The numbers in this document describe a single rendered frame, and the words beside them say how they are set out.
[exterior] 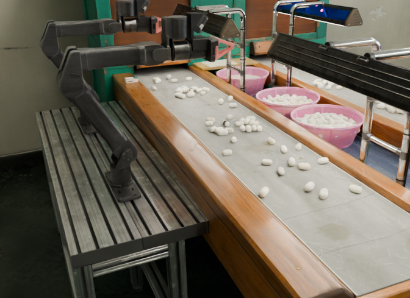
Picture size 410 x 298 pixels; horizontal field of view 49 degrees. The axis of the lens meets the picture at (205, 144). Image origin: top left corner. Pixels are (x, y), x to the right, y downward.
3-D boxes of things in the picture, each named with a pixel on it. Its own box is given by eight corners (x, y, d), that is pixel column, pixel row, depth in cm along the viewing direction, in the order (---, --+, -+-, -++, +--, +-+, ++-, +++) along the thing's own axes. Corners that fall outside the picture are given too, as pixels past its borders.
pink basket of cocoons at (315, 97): (292, 132, 177) (293, 109, 174) (243, 117, 196) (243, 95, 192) (330, 116, 194) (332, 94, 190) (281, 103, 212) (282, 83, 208)
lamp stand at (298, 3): (288, 102, 212) (292, 3, 195) (267, 91, 229) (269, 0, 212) (322, 97, 218) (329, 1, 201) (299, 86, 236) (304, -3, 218)
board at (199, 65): (202, 70, 236) (202, 68, 236) (192, 64, 249) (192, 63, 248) (258, 64, 247) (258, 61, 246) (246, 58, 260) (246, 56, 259)
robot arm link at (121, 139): (135, 147, 142) (70, 64, 126) (141, 155, 137) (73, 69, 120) (119, 159, 142) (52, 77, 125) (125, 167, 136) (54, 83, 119)
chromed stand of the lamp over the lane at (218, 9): (208, 114, 199) (206, 10, 182) (193, 102, 217) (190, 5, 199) (248, 108, 205) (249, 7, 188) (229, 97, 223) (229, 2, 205)
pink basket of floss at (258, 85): (257, 100, 216) (258, 81, 212) (207, 94, 227) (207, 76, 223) (275, 86, 238) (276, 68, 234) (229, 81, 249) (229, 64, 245)
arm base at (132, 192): (123, 149, 148) (102, 153, 146) (139, 173, 131) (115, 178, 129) (125, 170, 151) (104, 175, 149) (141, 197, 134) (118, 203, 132)
